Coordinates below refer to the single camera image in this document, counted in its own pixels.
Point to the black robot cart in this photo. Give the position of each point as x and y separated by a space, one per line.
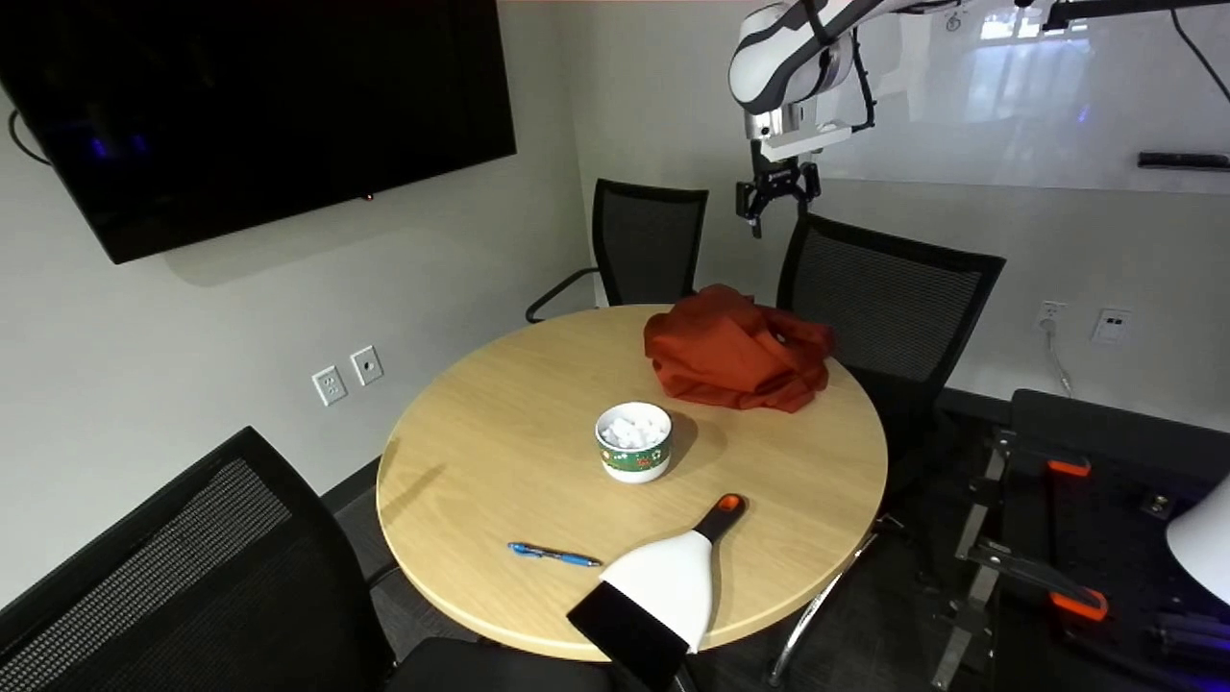
1129 540

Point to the black marker tray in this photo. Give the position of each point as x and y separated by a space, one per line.
1184 158

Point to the white wall plate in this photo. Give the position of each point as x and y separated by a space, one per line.
329 386
367 365

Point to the glass whiteboard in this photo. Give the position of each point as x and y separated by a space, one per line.
1024 101

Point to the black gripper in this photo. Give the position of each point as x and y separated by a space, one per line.
785 179

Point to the wide black mesh chair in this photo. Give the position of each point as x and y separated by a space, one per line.
897 309

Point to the white green bowl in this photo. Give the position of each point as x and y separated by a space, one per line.
636 443

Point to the blue pen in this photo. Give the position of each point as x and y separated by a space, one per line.
552 554

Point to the black wall television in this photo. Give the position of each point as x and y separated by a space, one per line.
256 101

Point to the metal table leg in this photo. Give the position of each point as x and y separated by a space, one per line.
821 601

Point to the red cloth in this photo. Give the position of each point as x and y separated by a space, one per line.
735 352

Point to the black mesh chair with armrest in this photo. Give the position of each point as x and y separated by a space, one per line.
649 245

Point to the black padded office chair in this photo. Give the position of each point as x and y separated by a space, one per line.
194 588

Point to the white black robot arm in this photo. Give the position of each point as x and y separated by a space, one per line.
792 50

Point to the white outlet with dark ports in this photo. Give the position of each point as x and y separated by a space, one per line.
1113 326

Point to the black flat rectangular object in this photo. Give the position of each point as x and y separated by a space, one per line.
628 628

